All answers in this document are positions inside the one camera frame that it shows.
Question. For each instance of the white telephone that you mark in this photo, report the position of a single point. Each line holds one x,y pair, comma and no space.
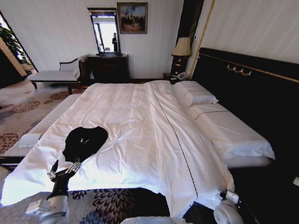
182,75

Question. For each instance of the dark wooden dresser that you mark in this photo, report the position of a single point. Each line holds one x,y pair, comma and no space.
108,68

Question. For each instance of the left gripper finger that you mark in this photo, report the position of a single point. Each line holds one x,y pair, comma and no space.
55,166
74,167

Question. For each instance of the table lamp with beige shade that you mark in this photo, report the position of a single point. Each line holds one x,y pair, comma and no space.
182,47

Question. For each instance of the gold headboard ornament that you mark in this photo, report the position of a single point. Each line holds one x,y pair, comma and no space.
239,70

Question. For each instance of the black headboard with gold trim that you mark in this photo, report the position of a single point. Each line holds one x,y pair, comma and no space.
257,100

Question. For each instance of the white mattress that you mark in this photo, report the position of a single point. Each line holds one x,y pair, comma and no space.
247,161

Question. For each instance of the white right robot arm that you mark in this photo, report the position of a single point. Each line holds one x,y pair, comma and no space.
227,212

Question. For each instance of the black garment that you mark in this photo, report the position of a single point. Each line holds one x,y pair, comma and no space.
87,140

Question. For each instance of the dark wall column gold trim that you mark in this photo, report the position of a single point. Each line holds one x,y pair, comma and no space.
190,21

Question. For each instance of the person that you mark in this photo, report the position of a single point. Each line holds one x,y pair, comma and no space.
114,43

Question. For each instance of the white chaise with dark frame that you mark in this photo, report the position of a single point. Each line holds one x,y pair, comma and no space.
58,75

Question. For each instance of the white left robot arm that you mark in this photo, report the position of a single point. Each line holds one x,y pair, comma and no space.
54,205

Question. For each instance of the long white pillow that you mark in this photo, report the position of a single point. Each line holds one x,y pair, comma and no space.
229,130

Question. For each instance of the green leafy plant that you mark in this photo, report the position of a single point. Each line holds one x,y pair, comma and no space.
12,44

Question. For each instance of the gold framed painting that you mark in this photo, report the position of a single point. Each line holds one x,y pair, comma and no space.
132,18

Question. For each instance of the white duvet with dark piping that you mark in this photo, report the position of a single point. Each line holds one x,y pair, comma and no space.
130,116

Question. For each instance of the small white pillow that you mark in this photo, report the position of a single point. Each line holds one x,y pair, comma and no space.
198,94

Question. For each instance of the white robot front shell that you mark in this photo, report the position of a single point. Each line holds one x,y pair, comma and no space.
151,220

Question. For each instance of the dark framed mirror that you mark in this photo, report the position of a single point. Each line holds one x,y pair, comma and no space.
105,30

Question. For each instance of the white cushioned bed bench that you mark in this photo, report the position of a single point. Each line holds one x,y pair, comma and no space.
50,119

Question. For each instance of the dark wooden nightstand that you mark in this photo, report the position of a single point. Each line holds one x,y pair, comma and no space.
168,76

